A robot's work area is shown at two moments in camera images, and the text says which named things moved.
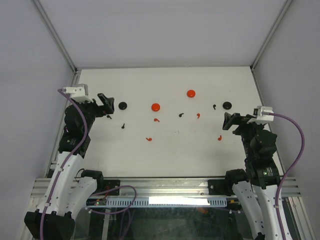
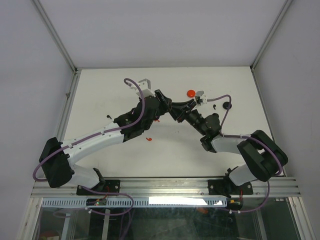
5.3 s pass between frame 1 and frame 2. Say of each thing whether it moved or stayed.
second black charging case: stayed
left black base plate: stayed
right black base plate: stayed
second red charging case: stayed
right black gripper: moved
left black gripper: moved
